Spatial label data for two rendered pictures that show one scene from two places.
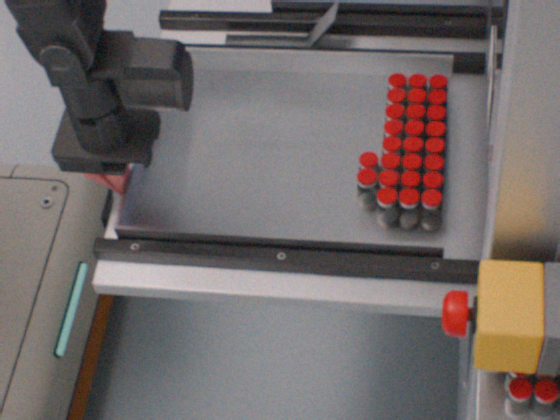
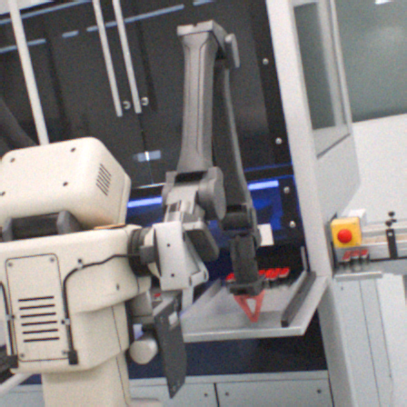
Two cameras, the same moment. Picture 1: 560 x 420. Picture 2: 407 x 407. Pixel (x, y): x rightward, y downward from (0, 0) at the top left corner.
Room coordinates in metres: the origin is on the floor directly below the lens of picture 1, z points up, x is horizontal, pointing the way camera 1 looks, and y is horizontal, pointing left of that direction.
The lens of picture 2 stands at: (0.62, 1.68, 1.39)
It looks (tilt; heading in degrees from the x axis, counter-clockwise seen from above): 8 degrees down; 275
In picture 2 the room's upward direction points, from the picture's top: 11 degrees counter-clockwise
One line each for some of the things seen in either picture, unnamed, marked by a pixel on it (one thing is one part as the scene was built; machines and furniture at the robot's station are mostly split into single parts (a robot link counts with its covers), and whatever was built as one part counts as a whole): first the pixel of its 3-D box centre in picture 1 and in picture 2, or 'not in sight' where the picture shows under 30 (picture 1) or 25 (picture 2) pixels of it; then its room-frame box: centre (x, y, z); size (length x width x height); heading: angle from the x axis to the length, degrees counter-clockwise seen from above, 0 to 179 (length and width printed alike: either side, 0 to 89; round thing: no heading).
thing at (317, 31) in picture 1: (279, 27); (181, 303); (0.89, -0.02, 0.91); 0.14 x 0.03 x 0.06; 76
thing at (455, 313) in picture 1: (463, 313); (344, 235); (0.43, -0.13, 0.99); 0.04 x 0.04 x 0.04; 75
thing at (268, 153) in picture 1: (292, 147); (246, 298); (0.71, -0.02, 0.90); 0.34 x 0.26 x 0.04; 75
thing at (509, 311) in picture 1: (517, 317); (346, 232); (0.41, -0.18, 1.00); 0.08 x 0.07 x 0.07; 75
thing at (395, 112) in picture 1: (392, 148); (256, 283); (0.69, -0.12, 0.90); 0.18 x 0.02 x 0.05; 165
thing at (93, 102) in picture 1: (93, 80); (242, 247); (0.69, 0.16, 1.07); 0.07 x 0.06 x 0.07; 77
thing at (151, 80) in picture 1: (122, 55); (242, 231); (0.69, 0.13, 1.10); 0.11 x 0.09 x 0.12; 77
